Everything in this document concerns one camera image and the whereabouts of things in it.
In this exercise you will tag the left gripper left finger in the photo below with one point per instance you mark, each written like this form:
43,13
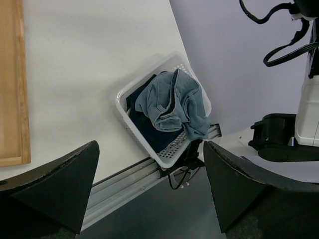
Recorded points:
51,198

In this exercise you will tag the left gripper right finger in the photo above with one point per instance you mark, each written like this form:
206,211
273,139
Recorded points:
251,199

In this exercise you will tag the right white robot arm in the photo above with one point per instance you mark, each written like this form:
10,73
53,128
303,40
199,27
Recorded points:
293,137

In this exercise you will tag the wooden clothes rack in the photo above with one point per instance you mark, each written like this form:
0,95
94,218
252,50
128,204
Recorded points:
14,118

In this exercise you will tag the white plastic basket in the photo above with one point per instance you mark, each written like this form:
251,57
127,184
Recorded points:
168,157

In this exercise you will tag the aluminium rail frame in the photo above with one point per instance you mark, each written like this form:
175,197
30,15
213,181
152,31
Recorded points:
112,193

